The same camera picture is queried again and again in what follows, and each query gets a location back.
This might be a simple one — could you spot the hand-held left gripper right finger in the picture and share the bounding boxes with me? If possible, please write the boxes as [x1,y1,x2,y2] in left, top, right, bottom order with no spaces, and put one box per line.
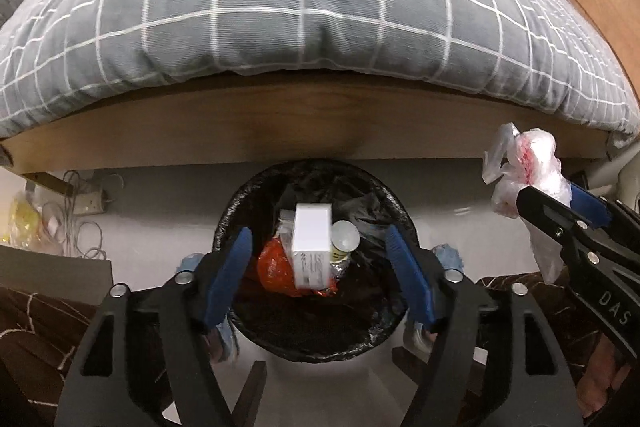
[385,224,586,427]

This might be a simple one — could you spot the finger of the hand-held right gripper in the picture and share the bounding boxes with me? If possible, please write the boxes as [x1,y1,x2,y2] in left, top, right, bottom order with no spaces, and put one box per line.
[569,184,640,254]
[515,187,593,259]

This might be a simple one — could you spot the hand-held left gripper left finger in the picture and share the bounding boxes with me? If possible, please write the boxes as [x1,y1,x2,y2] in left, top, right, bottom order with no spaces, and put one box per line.
[54,227,253,427]

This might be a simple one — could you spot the clear plastic bag red print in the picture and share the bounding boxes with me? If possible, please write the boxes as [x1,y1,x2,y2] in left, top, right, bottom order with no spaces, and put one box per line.
[482,123,573,285]

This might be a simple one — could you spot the silver foil wrapper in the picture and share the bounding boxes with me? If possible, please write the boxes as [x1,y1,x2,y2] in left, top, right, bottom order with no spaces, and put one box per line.
[327,257,351,280]

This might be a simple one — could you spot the yellow yogurt cup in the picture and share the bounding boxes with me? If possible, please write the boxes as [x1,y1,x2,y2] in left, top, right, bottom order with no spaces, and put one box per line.
[330,220,361,265]

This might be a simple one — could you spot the black lined trash bin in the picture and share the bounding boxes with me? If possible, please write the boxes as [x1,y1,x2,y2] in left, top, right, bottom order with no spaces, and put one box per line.
[212,159,418,364]

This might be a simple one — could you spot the small white box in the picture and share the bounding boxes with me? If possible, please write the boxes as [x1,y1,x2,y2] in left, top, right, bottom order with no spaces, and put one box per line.
[291,204,335,290]

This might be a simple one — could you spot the person's right hand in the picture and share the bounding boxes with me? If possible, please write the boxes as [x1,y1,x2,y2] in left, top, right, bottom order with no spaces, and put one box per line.
[575,337,633,415]

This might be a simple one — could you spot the white furniture piece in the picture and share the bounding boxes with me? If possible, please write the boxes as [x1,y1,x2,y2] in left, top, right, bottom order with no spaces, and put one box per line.
[585,142,640,208]

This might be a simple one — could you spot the grey board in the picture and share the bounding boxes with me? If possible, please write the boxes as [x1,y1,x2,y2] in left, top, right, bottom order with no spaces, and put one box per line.
[0,244,113,308]

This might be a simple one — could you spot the brown patterned pants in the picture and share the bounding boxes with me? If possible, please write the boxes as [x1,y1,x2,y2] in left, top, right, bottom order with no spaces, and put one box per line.
[0,272,640,427]

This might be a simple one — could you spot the yellow plastic bag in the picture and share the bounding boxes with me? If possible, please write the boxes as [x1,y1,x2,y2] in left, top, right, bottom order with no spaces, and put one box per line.
[0,192,43,248]

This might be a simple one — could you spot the grey checked bed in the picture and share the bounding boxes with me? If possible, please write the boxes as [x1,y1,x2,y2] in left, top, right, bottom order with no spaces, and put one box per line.
[0,0,640,180]

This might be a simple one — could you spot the white power strip with cables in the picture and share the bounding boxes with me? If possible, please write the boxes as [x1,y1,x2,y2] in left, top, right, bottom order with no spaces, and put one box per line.
[42,172,123,260]

